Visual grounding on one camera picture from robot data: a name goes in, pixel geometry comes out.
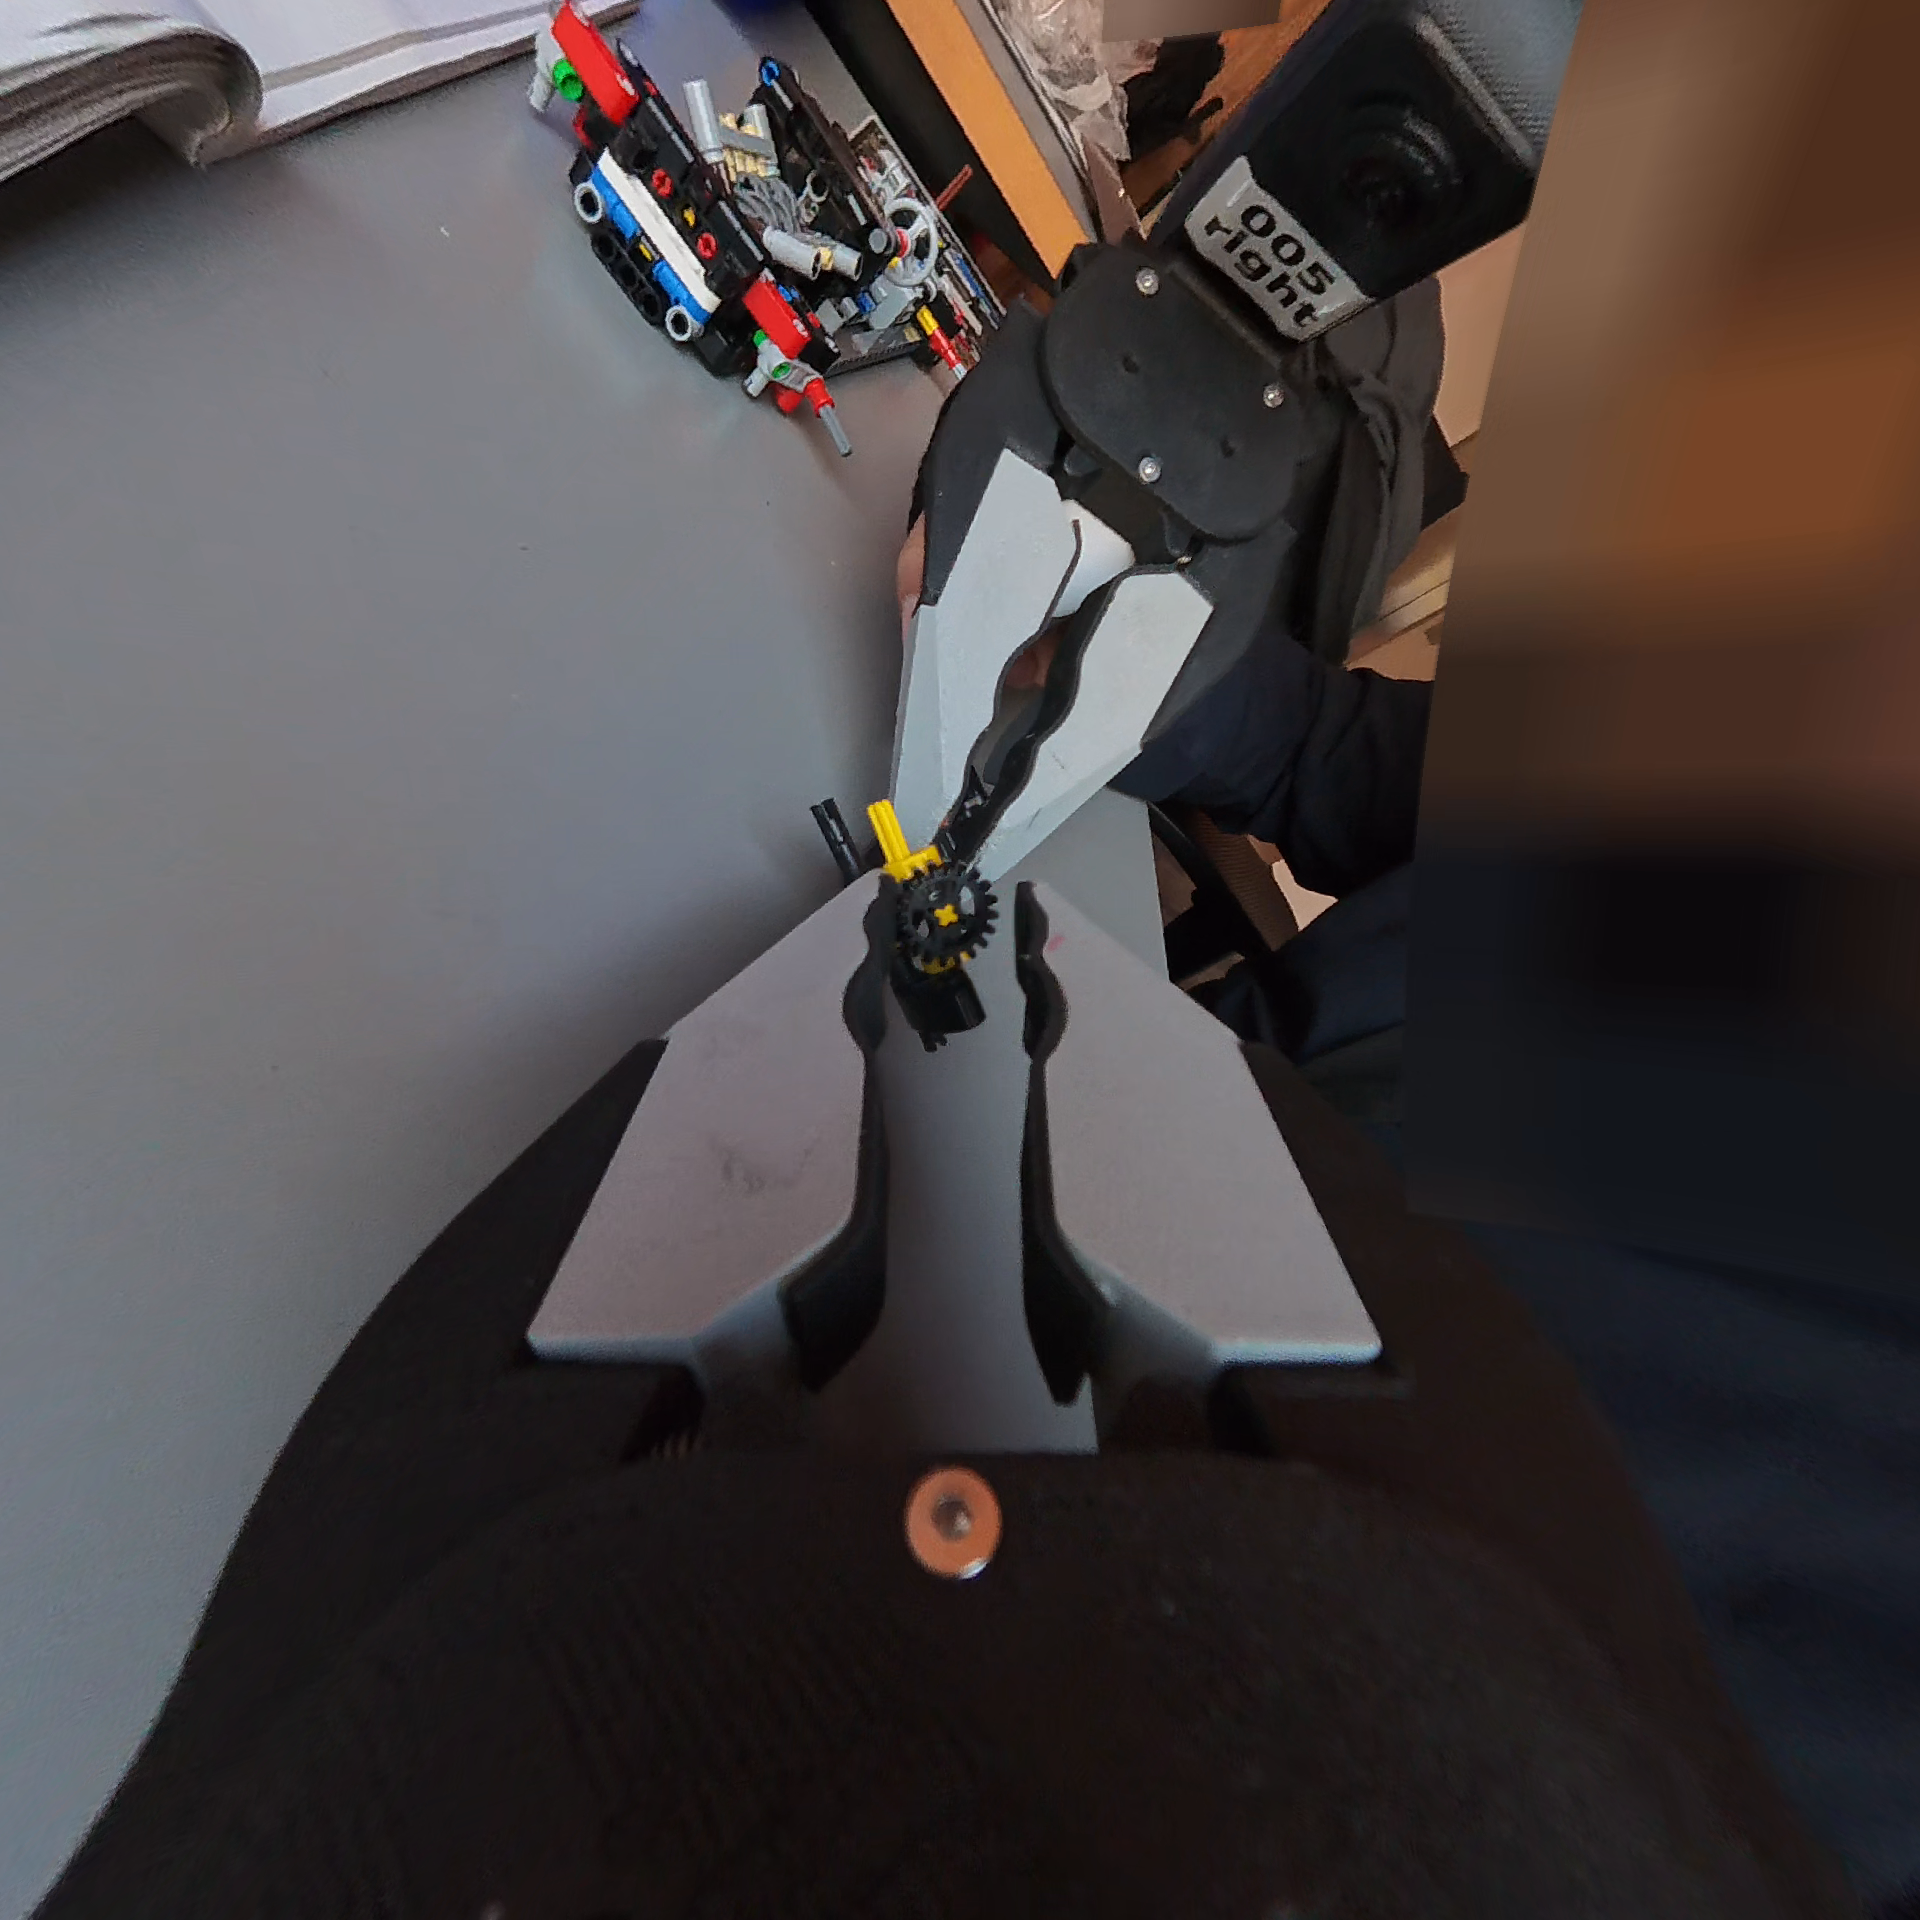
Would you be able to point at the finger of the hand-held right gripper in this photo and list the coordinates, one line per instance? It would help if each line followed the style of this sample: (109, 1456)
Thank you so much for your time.
(1119, 675)
(969, 630)

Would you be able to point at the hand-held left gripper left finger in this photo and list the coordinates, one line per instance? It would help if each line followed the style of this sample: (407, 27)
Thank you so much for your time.
(704, 1154)

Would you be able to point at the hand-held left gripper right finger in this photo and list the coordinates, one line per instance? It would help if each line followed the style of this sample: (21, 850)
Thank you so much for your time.
(1185, 1185)

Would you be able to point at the black gear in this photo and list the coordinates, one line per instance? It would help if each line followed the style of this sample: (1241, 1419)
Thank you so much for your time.
(939, 918)

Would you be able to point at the person's right forearm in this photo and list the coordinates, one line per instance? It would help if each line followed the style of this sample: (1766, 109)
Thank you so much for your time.
(1305, 750)

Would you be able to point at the person's right hand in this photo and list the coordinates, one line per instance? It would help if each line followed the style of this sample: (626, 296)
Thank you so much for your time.
(908, 579)

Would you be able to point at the small black toy pin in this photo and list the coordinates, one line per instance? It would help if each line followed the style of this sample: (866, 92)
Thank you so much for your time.
(835, 837)

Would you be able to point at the clear plastic bag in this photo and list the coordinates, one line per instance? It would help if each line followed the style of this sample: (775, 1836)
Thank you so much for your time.
(1082, 82)

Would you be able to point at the wooden shelf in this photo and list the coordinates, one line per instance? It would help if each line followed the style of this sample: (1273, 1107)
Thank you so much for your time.
(982, 120)

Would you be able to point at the multicoloured toy brick model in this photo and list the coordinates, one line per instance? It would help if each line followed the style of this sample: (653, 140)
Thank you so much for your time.
(734, 225)

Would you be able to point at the white instruction booklet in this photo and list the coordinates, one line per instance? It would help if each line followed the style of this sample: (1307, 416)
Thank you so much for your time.
(180, 61)

